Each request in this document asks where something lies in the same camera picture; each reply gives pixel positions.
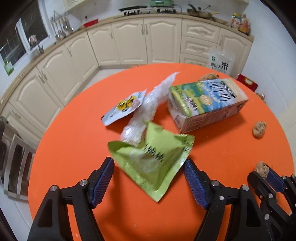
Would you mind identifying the brown paper ball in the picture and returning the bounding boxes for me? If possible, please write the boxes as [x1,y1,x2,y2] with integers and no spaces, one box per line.
[199,73,219,81]
[252,121,267,139]
[255,161,269,179]

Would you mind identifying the green snack wrapper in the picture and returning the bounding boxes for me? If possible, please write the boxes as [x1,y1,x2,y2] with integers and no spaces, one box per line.
[108,121,195,202]

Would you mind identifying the milk carton box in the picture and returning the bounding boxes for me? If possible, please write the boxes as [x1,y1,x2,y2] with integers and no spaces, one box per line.
[168,78,248,133]

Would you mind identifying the clear bubble wrap piece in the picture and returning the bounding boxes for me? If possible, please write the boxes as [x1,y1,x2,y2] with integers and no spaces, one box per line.
[120,72,179,146]

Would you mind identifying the lower kitchen cabinets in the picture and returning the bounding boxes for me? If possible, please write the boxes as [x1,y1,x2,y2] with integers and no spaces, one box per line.
[1,14,254,146]

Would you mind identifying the metal shelf rack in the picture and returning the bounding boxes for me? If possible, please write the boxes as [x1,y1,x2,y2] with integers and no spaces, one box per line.
[1,122,36,201]

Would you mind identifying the cardboard box with groceries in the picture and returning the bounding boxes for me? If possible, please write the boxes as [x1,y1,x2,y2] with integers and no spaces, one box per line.
[256,93,265,103]

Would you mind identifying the rice bag white green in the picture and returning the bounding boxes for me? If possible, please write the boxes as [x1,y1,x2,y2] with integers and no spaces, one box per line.
[208,49,235,75]

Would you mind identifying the small white yellow wrapper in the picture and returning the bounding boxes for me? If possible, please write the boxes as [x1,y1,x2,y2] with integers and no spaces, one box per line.
[101,90,146,126]

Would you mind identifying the green bottle on sill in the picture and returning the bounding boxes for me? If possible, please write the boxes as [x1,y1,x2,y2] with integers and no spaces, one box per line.
[4,61,14,76]

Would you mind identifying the condiment bottles group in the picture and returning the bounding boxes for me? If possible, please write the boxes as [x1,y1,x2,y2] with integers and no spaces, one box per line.
[231,13,250,36]

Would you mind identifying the faucet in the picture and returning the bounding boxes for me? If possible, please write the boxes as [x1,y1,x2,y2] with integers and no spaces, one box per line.
[28,35,44,54]

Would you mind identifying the wok pan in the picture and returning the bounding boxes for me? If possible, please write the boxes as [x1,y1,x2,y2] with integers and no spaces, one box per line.
[187,4,219,19]

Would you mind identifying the window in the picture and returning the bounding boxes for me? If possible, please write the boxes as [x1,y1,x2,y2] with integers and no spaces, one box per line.
[1,1,51,66]

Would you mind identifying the hanging utensil rack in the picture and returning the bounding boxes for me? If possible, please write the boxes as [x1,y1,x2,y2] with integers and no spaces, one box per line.
[50,11,74,41]

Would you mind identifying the red basin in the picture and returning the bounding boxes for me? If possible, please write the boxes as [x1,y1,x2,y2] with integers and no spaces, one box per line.
[83,19,99,28]

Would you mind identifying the green electric pot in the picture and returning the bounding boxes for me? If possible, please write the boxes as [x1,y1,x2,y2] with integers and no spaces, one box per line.
[149,0,175,7]

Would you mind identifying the gas stove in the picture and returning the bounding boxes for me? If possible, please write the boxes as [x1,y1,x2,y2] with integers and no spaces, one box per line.
[119,5,182,16]

